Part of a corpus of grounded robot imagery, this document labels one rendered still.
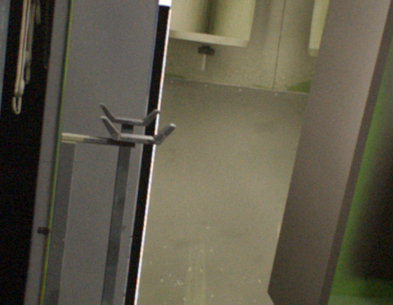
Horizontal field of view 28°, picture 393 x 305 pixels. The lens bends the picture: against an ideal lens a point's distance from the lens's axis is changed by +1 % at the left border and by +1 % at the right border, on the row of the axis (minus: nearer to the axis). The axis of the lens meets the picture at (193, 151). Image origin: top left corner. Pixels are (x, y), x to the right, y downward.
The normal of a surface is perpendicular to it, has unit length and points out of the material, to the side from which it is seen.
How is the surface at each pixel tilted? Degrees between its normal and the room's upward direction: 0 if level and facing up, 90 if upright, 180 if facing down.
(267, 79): 90
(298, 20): 90
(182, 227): 57
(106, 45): 90
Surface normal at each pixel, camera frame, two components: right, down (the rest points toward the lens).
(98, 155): 0.12, 0.13
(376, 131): 0.19, 0.34
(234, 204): 0.17, -0.43
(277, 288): -0.97, -0.08
